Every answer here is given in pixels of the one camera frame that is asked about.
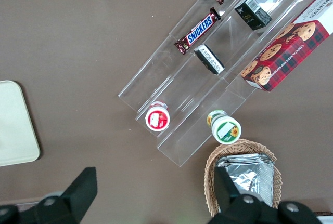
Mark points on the red tartan cookie box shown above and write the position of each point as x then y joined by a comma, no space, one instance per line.
288,52

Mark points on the red lid yogurt cup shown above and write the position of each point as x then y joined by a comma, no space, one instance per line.
157,117

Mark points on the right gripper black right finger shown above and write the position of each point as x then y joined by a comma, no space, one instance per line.
229,198

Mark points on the green lid yogurt cup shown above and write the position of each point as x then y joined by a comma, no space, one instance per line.
225,129

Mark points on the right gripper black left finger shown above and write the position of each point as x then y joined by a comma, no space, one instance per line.
75,195

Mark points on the silver foil packets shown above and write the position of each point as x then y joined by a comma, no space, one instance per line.
249,172

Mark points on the small black box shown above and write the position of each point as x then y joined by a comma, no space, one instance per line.
209,59
253,13

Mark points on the beige rectangular tray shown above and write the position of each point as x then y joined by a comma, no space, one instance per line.
15,125

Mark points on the oval wicker basket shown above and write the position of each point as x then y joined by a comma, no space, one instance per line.
209,172

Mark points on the clear acrylic stepped shelf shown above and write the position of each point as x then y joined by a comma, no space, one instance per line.
192,94

